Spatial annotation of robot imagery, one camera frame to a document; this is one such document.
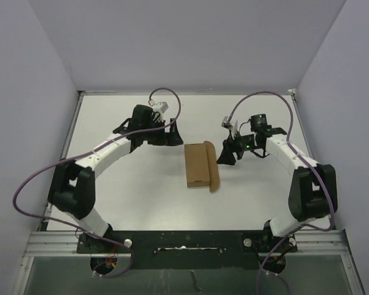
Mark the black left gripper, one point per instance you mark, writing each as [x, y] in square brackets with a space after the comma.
[171, 138]

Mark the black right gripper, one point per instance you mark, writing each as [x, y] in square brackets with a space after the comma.
[229, 146]

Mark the brown cardboard paper box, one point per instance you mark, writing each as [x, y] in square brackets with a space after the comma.
[201, 166]

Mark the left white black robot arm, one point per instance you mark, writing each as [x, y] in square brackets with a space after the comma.
[72, 190]

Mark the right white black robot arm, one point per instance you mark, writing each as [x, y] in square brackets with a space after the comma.
[313, 192]

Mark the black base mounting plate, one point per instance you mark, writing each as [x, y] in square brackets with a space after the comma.
[190, 250]

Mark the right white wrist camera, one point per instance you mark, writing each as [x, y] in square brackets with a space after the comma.
[232, 127]

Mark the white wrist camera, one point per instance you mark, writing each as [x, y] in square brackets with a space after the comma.
[158, 109]
[232, 127]

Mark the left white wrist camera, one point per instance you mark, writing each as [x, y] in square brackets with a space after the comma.
[158, 109]

